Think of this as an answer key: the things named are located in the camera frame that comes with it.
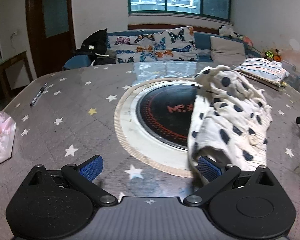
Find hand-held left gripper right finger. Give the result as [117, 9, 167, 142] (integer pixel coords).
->
[183, 156, 278, 205]

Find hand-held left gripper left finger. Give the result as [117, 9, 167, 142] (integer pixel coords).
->
[22, 155, 118, 207]

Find white polka dot shirt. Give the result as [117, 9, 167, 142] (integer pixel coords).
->
[187, 92, 273, 180]

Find white polka dot pants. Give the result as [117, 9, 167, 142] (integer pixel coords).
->
[194, 64, 265, 104]

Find black clothes with white stripes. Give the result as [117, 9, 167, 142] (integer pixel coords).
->
[74, 47, 118, 67]

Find clear plastic box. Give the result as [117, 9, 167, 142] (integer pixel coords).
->
[281, 61, 300, 90]

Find grey star print tablecloth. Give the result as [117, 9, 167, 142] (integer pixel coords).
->
[0, 64, 300, 240]

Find striped folded blanket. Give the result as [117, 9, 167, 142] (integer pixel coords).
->
[234, 57, 290, 89]

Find green and orange plush toys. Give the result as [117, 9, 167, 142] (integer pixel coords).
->
[265, 48, 282, 62]

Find round black induction cooktop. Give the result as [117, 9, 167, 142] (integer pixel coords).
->
[120, 81, 199, 167]

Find pen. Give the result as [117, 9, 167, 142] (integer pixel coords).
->
[30, 83, 48, 107]

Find pink plastic bag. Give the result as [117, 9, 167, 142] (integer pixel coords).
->
[0, 110, 16, 169]

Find pink plush toys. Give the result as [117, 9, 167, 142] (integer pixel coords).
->
[236, 32, 253, 47]

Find grey pillow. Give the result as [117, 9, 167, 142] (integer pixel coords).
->
[210, 36, 247, 65]

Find blue sofa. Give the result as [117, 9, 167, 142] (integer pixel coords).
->
[62, 29, 265, 70]

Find panda plush toy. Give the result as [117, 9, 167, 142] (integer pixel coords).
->
[219, 25, 237, 37]

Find wooden chair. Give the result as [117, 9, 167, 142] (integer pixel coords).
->
[0, 51, 34, 100]

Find dark wooden door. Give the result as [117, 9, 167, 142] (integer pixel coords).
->
[25, 0, 75, 78]

